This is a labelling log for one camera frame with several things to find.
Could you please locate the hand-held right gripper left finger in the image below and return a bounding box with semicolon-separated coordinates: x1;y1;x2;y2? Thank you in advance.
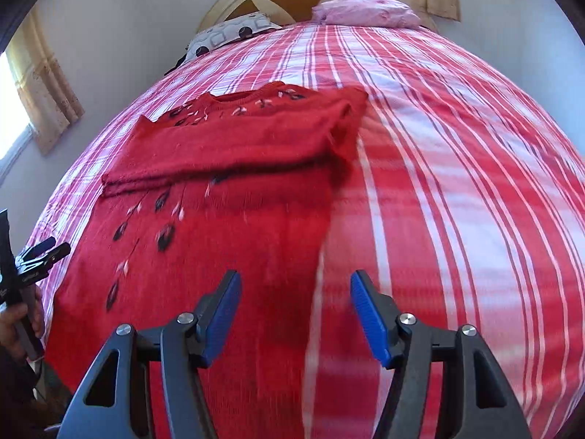
57;270;243;439

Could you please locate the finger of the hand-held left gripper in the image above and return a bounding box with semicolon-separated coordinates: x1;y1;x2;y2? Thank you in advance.
16;242;72;279
28;237;57;258

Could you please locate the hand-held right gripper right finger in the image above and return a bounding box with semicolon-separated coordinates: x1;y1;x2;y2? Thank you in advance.
350;270;533;439

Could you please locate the red knitted sweater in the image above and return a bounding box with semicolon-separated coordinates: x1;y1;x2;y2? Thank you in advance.
44;81;370;439

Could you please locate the person's left hand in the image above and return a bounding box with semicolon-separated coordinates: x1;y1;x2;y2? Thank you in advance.
0;285;46;363

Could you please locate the side window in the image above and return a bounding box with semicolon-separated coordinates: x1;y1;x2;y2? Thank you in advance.
0;52;35;180

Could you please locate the bed with red plaid sheet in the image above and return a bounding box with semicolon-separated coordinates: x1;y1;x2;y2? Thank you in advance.
25;23;585;439

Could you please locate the beige side curtain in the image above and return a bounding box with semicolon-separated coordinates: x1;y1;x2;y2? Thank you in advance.
7;9;86;155

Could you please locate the grey patterned pillow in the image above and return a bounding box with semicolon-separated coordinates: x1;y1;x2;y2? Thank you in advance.
183;10;282;63

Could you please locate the pink pillow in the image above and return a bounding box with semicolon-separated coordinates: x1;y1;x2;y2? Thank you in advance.
312;0;422;29

